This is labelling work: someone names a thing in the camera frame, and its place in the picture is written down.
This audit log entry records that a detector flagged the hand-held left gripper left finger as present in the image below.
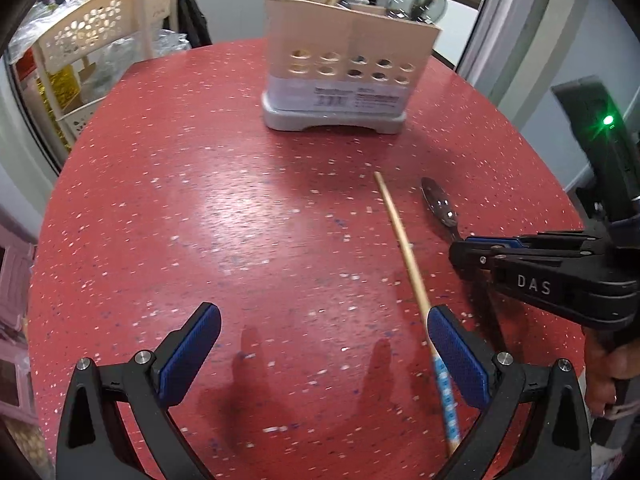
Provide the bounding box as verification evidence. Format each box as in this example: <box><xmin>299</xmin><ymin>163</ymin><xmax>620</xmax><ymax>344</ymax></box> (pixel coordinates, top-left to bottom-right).
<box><xmin>55</xmin><ymin>302</ymin><xmax>222</xmax><ymax>480</ymax></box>

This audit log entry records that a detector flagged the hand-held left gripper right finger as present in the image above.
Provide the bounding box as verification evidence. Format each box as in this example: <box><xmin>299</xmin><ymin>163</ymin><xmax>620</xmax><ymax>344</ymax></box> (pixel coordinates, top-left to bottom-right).
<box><xmin>426</xmin><ymin>304</ymin><xmax>593</xmax><ymax>480</ymax></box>

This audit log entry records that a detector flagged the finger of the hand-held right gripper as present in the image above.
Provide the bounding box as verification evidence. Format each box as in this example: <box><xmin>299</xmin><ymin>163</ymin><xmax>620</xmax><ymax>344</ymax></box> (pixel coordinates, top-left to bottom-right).
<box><xmin>465</xmin><ymin>231</ymin><xmax>608</xmax><ymax>248</ymax></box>
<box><xmin>448</xmin><ymin>244</ymin><xmax>606</xmax><ymax>328</ymax></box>

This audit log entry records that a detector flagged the wooden chopstick blue patterned end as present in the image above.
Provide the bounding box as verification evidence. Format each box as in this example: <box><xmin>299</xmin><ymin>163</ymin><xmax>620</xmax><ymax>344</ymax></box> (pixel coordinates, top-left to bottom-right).
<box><xmin>374</xmin><ymin>171</ymin><xmax>462</xmax><ymax>457</ymax></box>

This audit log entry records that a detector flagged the large dark translucent spoon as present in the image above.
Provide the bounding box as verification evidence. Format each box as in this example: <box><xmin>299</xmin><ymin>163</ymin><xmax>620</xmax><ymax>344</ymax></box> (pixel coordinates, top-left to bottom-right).
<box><xmin>416</xmin><ymin>0</ymin><xmax>448</xmax><ymax>25</ymax></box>

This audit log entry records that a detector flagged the beige utensil holder grey base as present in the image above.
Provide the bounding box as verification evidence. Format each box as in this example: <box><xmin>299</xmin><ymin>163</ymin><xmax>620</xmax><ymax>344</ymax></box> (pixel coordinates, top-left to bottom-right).
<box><xmin>261</xmin><ymin>0</ymin><xmax>444</xmax><ymax>135</ymax></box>

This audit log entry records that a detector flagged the person's right hand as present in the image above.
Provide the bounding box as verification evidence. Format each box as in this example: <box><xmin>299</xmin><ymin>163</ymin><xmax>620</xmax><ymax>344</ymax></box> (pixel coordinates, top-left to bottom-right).
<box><xmin>584</xmin><ymin>335</ymin><xmax>640</xmax><ymax>417</ymax></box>

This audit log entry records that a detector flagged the pink plastic drawer unit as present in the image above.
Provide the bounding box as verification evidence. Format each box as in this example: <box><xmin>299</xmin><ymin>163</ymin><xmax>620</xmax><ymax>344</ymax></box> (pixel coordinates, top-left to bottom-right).
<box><xmin>0</xmin><ymin>207</ymin><xmax>38</xmax><ymax>416</ymax></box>

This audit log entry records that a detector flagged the yellow packet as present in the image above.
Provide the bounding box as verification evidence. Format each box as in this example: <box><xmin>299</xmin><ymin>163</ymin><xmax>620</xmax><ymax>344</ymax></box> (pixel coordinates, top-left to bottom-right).
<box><xmin>47</xmin><ymin>67</ymin><xmax>83</xmax><ymax>111</ymax></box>

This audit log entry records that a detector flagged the clear plastic bag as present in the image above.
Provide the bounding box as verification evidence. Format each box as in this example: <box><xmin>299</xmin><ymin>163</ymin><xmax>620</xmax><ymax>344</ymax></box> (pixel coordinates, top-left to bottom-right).
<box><xmin>100</xmin><ymin>30</ymin><xmax>191</xmax><ymax>91</ymax></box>

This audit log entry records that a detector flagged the cream plastic basket rack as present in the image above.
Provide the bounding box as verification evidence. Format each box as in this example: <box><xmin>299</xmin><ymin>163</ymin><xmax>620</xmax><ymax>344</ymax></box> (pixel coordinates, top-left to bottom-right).
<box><xmin>32</xmin><ymin>0</ymin><xmax>181</xmax><ymax>133</ymax></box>

